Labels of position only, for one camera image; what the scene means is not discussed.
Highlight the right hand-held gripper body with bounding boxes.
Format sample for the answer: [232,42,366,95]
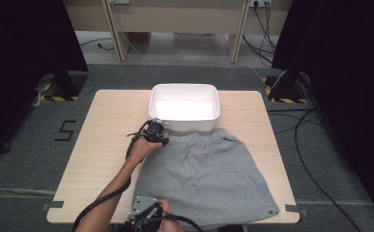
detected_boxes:
[128,195,165,232]

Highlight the beige desk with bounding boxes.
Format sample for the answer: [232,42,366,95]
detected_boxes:
[62,0,294,64]

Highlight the black curtain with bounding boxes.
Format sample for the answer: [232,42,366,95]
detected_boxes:
[0,0,89,163]
[271,0,374,221]

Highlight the person's left hand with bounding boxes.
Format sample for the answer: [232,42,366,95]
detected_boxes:
[127,134,165,166]

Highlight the white wall socket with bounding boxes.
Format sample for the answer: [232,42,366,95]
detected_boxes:
[248,0,273,9]

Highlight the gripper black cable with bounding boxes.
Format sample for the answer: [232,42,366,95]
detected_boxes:
[135,213,206,232]
[72,120,154,232]

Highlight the thin white cable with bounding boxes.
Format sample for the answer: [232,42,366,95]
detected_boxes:
[119,31,288,90]

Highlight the black stand base striped tape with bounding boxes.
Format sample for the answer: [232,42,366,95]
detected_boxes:
[33,71,89,102]
[261,71,310,105]

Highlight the grey shorts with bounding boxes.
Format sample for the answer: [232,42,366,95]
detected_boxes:
[131,127,281,231]

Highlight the grey table bracket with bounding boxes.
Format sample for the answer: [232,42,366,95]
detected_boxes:
[284,203,309,217]
[41,200,66,213]

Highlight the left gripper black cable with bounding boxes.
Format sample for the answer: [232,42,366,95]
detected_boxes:
[72,120,154,232]

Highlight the short black floor cable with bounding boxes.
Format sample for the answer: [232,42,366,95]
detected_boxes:
[78,37,116,52]

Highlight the long black floor cable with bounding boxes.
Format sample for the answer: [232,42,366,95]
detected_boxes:
[266,107,363,232]

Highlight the black cable bundle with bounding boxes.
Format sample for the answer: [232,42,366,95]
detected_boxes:
[242,1,277,68]

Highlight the white plastic basket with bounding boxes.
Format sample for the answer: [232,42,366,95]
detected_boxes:
[148,83,221,133]

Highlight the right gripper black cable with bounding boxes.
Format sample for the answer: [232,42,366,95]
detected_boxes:
[135,213,206,232]

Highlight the person's right hand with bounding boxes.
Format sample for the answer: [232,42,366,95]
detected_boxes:
[156,198,186,232]

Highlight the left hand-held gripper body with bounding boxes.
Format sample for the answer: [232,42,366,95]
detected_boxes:
[141,118,169,143]

